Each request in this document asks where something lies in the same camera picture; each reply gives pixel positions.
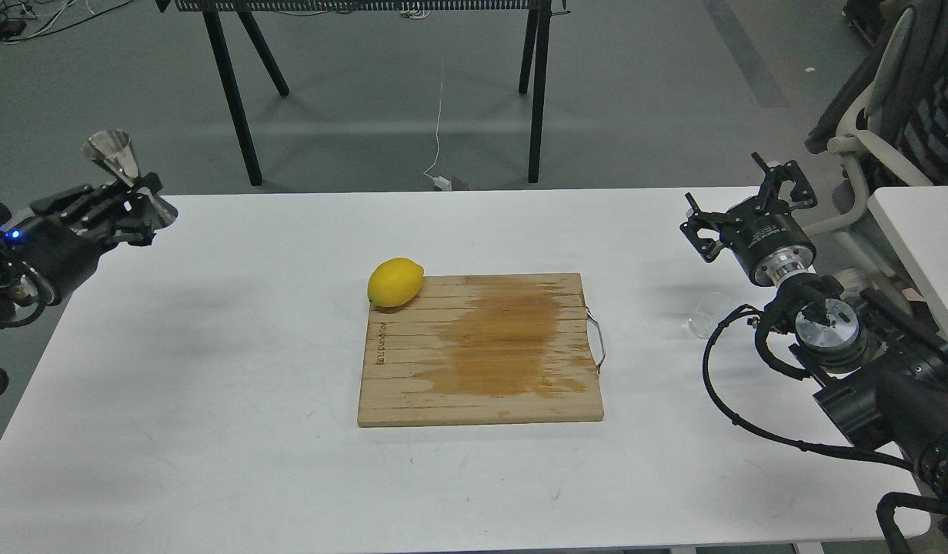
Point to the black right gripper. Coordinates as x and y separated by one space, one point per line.
767 242

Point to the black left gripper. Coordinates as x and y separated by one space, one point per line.
56 247

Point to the steel double jigger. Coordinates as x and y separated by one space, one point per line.
112 151

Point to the small clear glass cup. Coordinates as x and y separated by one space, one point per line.
711 308

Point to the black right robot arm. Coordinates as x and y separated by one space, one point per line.
882 375

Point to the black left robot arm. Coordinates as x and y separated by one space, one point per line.
16 312

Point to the white office chair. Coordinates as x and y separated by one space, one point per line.
862 125

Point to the white side table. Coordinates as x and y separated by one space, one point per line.
915 222

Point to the person in striped shirt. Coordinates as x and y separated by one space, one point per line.
924 140

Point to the wooden cutting board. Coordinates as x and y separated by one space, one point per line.
482 350

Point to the yellow lemon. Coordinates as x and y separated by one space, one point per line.
394 282

